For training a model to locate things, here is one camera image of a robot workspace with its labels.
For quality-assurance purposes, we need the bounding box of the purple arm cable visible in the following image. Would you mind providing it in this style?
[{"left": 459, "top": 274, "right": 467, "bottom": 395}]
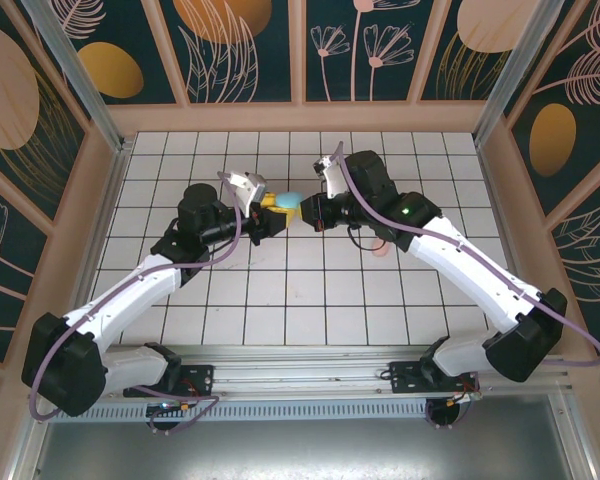
[
  {"left": 332, "top": 141, "right": 600, "bottom": 369},
  {"left": 29, "top": 171, "right": 242, "bottom": 421}
]

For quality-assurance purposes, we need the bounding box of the aluminium side rail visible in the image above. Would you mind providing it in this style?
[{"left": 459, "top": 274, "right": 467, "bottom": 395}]
[
  {"left": 474, "top": 139, "right": 549, "bottom": 351},
  {"left": 67, "top": 142, "right": 134, "bottom": 351}
]

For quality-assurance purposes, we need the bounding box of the pale disc wall panel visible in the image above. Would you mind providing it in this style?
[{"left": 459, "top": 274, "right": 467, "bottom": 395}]
[
  {"left": 0, "top": 17, "right": 90, "bottom": 224},
  {"left": 417, "top": 0, "right": 544, "bottom": 103}
]

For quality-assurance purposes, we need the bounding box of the aluminium corner post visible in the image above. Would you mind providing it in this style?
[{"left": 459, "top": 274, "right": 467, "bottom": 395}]
[
  {"left": 472, "top": 0, "right": 561, "bottom": 149},
  {"left": 22, "top": 0, "right": 129, "bottom": 154}
]

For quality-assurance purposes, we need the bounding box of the orange disc leaves wall panel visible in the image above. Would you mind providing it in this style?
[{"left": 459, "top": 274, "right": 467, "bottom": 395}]
[{"left": 158, "top": 0, "right": 301, "bottom": 105}]

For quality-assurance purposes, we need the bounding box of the perforated metal cable tray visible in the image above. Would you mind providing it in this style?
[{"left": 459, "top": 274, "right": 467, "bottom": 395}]
[{"left": 87, "top": 401, "right": 434, "bottom": 422}]

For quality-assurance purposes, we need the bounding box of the sheet metal base plate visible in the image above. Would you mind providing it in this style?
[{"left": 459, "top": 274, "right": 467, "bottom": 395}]
[{"left": 9, "top": 399, "right": 596, "bottom": 480}]

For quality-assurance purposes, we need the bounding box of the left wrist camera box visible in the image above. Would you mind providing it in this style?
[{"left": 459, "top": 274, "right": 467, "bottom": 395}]
[{"left": 227, "top": 170, "right": 270, "bottom": 219}]

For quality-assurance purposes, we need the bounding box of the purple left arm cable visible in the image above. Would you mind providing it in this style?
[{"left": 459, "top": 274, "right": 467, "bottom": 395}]
[{"left": 29, "top": 171, "right": 242, "bottom": 421}]

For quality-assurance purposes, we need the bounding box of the pink feather wall panel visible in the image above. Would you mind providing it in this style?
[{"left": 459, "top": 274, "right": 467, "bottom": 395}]
[{"left": 544, "top": 144, "right": 600, "bottom": 359}]

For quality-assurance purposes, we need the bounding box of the pink flower wall panel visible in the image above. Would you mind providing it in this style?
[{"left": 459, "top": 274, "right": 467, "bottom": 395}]
[{"left": 0, "top": 152, "right": 51, "bottom": 369}]

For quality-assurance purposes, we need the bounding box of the pink flowers wall panel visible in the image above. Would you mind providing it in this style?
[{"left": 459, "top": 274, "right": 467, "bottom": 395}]
[{"left": 303, "top": 0, "right": 430, "bottom": 105}]

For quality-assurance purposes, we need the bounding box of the orange oval feather wall panel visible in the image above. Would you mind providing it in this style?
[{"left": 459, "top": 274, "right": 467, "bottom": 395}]
[{"left": 503, "top": 0, "right": 600, "bottom": 219}]

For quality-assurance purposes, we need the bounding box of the short purple cable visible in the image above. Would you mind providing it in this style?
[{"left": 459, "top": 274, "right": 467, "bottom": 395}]
[{"left": 147, "top": 394, "right": 222, "bottom": 435}]

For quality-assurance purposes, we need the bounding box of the blue earbud charging case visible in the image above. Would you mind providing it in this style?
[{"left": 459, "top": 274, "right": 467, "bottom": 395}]
[{"left": 274, "top": 190, "right": 304, "bottom": 210}]

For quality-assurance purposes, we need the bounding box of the yellow oval wall panel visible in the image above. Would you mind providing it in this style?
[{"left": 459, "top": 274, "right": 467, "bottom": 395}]
[{"left": 54, "top": 0, "right": 190, "bottom": 106}]

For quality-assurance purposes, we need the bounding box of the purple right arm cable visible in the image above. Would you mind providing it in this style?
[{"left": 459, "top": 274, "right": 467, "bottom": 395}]
[{"left": 332, "top": 141, "right": 600, "bottom": 369}]

